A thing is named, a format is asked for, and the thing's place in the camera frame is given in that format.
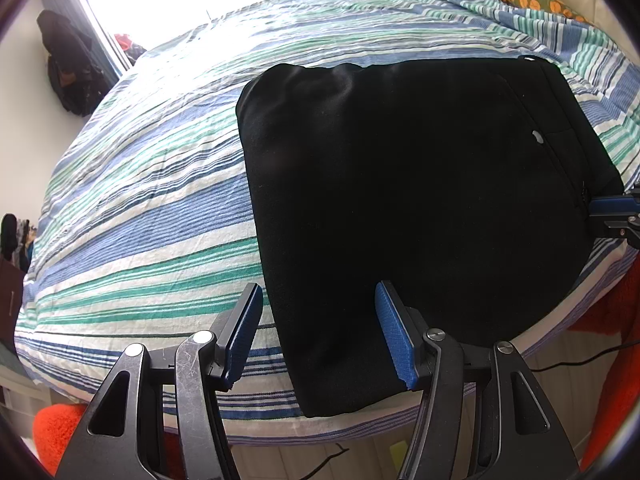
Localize striped bedsheet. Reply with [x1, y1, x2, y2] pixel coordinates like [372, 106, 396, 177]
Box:
[14, 0, 640, 448]

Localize black pants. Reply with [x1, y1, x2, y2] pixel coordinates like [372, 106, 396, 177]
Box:
[236, 57, 626, 418]

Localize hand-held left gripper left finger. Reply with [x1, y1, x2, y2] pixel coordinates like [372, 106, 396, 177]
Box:
[54, 282, 264, 480]

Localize bright window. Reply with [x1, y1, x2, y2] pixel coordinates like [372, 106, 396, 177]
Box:
[77, 0, 273, 56]

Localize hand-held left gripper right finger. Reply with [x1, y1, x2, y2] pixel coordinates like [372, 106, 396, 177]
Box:
[375, 280, 583, 480]

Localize white furniture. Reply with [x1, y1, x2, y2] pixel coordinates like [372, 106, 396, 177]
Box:
[0, 360, 58, 413]

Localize black cable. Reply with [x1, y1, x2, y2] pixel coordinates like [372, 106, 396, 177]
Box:
[300, 442, 351, 480]
[525, 340, 640, 373]

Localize red cloth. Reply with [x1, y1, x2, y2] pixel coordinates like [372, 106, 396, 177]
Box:
[114, 34, 148, 61]

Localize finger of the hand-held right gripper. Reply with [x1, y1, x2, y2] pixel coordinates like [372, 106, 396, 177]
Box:
[592, 214, 640, 250]
[589, 193, 640, 217]

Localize dark bag on wall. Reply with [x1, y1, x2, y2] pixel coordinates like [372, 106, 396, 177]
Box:
[36, 9, 118, 118]

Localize dark clothes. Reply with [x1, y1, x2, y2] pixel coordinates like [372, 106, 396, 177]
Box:
[0, 214, 33, 273]

